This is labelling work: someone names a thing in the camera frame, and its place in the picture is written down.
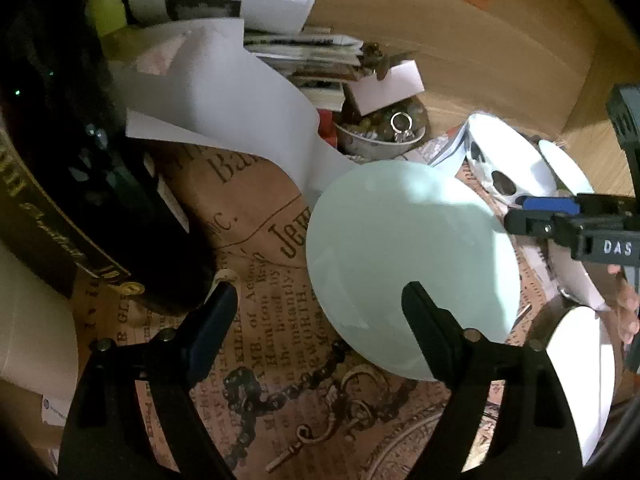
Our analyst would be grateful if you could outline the curled white paper sheet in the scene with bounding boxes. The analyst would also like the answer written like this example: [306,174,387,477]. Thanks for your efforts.
[108,18,356,204]

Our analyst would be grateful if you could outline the person's right hand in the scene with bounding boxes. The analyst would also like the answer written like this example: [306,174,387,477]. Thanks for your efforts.
[608,264,639,344]

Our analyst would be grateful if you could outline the large pale pink bowl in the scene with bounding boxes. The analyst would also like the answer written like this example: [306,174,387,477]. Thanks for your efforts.
[527,243,616,463]

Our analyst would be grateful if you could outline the white small box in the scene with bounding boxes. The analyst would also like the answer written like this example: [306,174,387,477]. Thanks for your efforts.
[347,60,425,115]

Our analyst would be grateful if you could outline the mint green bowl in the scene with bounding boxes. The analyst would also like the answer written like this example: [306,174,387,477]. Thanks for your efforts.
[538,140,594,195]

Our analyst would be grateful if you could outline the stack of newspapers and magazines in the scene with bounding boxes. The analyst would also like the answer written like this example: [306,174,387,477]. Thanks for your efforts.
[124,0,363,110]

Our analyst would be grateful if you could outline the small bowl of trinkets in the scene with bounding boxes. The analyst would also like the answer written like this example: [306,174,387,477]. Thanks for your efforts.
[333,96,430,160]

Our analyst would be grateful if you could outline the white bowl with dark spots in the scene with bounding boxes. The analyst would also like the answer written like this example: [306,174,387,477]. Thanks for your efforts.
[465,112,558,206]

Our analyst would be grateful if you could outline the dark wine bottle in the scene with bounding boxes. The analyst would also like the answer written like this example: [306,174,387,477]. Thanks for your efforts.
[1,0,216,315]

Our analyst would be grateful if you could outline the white mug with beige handle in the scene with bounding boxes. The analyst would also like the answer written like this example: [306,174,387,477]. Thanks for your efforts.
[0,246,78,400]

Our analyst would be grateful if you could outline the vintage newspaper print mat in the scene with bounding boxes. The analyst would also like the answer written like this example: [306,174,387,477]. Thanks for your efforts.
[59,142,449,479]

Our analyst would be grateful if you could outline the mint green plate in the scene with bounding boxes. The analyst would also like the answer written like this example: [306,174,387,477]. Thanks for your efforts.
[306,160,521,380]

